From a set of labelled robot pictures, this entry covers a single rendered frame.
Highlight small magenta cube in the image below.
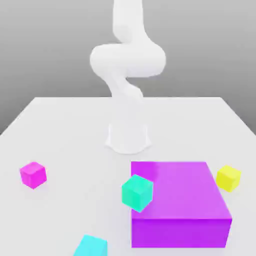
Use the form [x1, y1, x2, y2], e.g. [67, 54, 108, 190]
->
[19, 161, 48, 190]

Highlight small teal cube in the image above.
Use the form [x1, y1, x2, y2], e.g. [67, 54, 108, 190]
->
[121, 173, 154, 213]

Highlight small cyan cube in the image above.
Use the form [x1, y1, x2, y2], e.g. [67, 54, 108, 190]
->
[73, 234, 108, 256]

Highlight large purple box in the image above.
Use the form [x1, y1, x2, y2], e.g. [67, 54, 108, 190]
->
[130, 161, 233, 249]

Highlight small yellow cube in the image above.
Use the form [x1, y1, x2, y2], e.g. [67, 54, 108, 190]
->
[215, 164, 242, 193]

